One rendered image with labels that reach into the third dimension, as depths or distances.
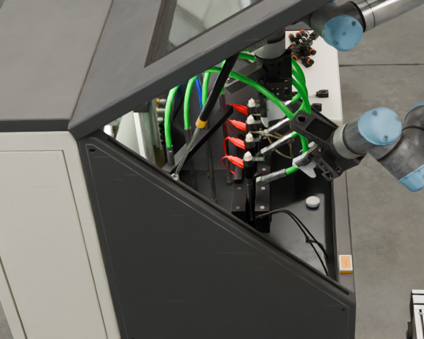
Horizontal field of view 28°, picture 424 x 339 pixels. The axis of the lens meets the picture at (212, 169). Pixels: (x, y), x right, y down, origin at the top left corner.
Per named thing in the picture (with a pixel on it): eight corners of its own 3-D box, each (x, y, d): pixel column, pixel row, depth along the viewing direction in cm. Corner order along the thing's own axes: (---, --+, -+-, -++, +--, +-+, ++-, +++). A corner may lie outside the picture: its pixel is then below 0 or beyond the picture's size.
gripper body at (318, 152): (326, 182, 188) (353, 171, 178) (299, 155, 188) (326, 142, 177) (344, 159, 192) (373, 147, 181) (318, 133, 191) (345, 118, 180)
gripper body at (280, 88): (292, 103, 198) (291, 60, 191) (256, 104, 199) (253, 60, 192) (292, 85, 204) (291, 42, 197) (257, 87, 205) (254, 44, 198)
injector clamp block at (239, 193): (270, 251, 228) (268, 210, 218) (234, 251, 229) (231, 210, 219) (273, 173, 254) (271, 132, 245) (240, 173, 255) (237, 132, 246)
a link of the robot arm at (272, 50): (252, 44, 189) (253, 26, 195) (252, 62, 192) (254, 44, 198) (285, 44, 188) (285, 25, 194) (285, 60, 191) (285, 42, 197)
